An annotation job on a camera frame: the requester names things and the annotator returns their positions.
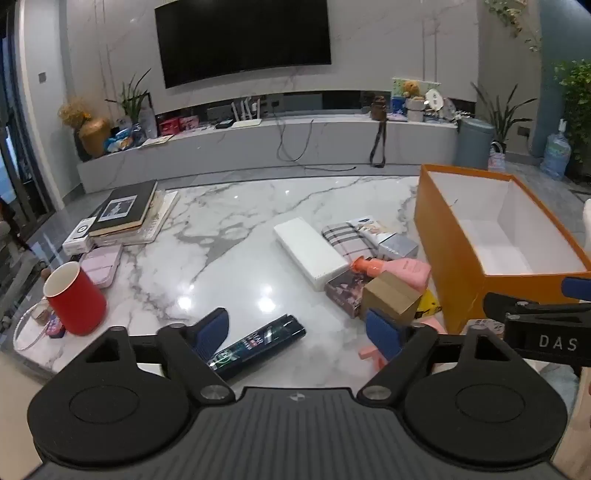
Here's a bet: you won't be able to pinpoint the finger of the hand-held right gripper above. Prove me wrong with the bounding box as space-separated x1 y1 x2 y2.
483 292 591 321
561 275 591 303

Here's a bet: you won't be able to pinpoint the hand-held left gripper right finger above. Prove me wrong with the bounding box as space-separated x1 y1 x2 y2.
356 308 511 403

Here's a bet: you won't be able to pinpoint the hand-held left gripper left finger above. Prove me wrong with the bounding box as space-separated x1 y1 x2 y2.
84 308 235 403

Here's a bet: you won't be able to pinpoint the orange cardboard box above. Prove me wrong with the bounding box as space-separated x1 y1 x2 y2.
414 164 591 336

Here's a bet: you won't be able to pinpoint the illustrated tin box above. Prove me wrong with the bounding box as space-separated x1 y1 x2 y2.
324 269 370 319

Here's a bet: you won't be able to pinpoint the pink bottle orange cap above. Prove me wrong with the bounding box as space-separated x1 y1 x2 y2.
351 256 431 294

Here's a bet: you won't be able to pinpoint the long white box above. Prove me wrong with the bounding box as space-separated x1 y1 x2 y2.
273 218 350 291

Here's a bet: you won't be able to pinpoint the pink plastic item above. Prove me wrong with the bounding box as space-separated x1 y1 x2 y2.
358 316 446 370

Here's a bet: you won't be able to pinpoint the brown cardboard box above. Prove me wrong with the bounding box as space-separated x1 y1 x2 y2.
360 271 423 328

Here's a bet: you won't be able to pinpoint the black green tube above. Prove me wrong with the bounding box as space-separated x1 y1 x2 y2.
206 315 306 382

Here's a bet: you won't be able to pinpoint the yellow packet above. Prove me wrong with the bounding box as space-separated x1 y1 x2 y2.
416 290 443 320

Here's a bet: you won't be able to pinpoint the silver printed box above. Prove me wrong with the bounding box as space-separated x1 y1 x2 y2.
351 217 419 262

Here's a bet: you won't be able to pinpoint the stack of books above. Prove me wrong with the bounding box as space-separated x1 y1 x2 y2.
92 189 180 246

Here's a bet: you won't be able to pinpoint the pink flat case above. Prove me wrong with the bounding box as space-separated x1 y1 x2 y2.
79 244 123 289

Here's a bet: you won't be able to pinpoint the blue water jug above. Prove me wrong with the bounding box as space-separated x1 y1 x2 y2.
540 119 574 182

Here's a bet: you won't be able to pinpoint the red cup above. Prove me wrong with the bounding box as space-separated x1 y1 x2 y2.
43 261 108 337

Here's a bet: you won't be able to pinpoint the woven pastel bag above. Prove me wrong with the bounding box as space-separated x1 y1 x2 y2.
488 142 508 173

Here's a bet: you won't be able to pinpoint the black hardcover book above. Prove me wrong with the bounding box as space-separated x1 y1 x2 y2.
88 181 158 236

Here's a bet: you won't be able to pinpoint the grey blue trash can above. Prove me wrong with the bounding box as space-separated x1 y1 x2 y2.
456 117 495 172

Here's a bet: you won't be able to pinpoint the small white box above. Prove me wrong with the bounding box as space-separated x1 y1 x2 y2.
62 219 98 256

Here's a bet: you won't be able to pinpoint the small glass jar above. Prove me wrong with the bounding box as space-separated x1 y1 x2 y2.
30 302 54 326

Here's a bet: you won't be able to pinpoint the tall green bush plant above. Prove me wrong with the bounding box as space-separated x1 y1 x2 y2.
554 60 591 185

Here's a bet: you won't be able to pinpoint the potted long leaf plant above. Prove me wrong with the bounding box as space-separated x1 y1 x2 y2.
471 83 539 154

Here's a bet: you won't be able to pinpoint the round clear tray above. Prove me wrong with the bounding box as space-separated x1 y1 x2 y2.
13 299 66 354

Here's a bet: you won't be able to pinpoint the grey marble tv console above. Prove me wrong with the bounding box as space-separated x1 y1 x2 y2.
76 114 462 195

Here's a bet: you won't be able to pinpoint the white router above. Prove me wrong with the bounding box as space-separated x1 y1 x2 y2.
230 98 263 128

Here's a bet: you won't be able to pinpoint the blue snack packets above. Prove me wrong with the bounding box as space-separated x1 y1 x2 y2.
104 124 140 153

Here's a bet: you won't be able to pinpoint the clear plastic bottle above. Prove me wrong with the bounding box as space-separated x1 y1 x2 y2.
139 106 158 139

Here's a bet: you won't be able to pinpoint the golden vase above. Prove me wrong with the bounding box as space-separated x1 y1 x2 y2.
78 117 112 160

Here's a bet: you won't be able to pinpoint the green picture box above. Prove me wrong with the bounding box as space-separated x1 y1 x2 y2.
392 78 440 100

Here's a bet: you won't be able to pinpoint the green leafy plant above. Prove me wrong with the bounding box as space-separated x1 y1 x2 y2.
105 69 153 121

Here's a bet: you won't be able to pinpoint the dried yellow flowers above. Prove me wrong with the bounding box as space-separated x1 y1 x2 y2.
58 97 93 131

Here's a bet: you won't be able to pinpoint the hanging vine plant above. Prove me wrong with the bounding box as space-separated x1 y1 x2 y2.
485 0 542 52

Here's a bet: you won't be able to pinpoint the black cable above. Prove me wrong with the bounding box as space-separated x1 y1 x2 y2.
276 115 356 169

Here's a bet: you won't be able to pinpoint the brown camera bag with strap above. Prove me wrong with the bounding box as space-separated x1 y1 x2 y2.
369 95 389 168

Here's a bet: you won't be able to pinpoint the black wall television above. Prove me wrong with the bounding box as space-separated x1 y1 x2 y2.
154 0 332 89

